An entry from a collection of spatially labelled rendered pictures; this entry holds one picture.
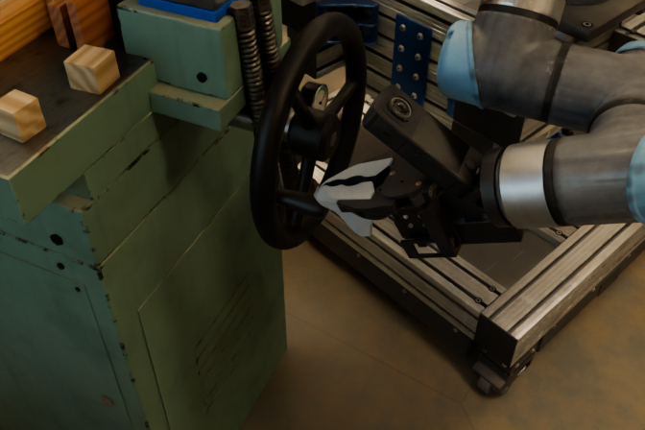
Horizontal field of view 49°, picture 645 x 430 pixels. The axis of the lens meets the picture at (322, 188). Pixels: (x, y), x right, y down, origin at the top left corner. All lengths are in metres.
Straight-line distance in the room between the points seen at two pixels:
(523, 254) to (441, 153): 0.97
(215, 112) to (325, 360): 0.92
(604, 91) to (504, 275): 0.92
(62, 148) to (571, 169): 0.48
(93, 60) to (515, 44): 0.43
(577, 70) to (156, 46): 0.45
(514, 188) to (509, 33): 0.15
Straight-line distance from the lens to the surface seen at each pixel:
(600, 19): 1.15
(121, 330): 0.96
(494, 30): 0.67
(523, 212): 0.61
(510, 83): 0.66
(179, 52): 0.81
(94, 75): 0.78
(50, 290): 0.97
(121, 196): 0.85
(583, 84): 0.65
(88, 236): 0.83
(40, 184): 0.74
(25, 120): 0.74
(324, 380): 1.58
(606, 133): 0.60
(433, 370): 1.62
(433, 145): 0.63
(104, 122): 0.79
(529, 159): 0.60
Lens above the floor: 1.32
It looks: 41 degrees down
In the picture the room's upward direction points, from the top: straight up
